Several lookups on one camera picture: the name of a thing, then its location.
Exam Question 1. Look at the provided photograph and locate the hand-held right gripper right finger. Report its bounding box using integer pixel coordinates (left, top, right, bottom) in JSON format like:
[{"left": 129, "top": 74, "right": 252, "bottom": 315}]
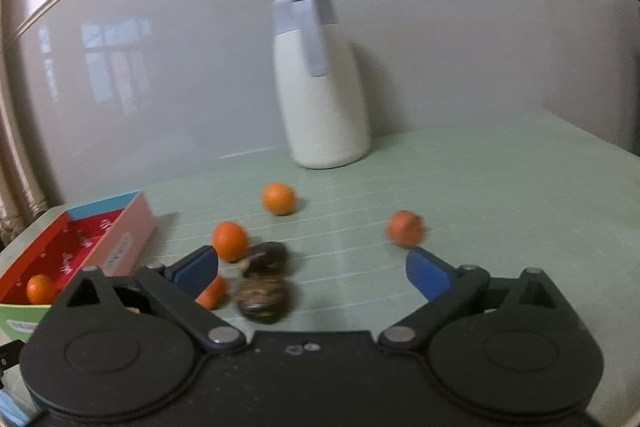
[{"left": 376, "top": 247, "right": 569, "bottom": 350}]

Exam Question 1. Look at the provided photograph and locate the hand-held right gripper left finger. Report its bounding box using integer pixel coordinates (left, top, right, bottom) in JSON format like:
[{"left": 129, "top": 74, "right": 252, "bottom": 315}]
[{"left": 64, "top": 245, "right": 247, "bottom": 354}]

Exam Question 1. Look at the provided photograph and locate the orange tangerine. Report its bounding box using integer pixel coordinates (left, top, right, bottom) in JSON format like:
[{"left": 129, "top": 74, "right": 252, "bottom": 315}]
[
  {"left": 26, "top": 274, "right": 58, "bottom": 306},
  {"left": 195, "top": 274, "right": 228, "bottom": 311},
  {"left": 386, "top": 209, "right": 427, "bottom": 249},
  {"left": 211, "top": 221, "right": 250, "bottom": 263},
  {"left": 261, "top": 182, "right": 298, "bottom": 216}
]

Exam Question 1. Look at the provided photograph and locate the dark brown round fruit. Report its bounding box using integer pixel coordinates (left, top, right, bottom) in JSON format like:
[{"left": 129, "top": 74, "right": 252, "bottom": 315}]
[
  {"left": 234, "top": 274, "right": 292, "bottom": 325},
  {"left": 239, "top": 241, "right": 290, "bottom": 279}
]

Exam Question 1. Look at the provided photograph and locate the red and pink cardboard box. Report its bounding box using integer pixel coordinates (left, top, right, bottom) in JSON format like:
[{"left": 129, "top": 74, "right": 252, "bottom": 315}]
[{"left": 0, "top": 190, "right": 158, "bottom": 344}]

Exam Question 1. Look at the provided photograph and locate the green grid tablecloth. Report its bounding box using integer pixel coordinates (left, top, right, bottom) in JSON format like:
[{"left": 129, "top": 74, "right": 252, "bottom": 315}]
[{"left": 0, "top": 109, "right": 640, "bottom": 427}]

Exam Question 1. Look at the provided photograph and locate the white thermos jug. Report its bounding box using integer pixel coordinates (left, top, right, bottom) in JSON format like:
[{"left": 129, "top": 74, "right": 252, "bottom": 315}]
[{"left": 271, "top": 0, "right": 372, "bottom": 170}]

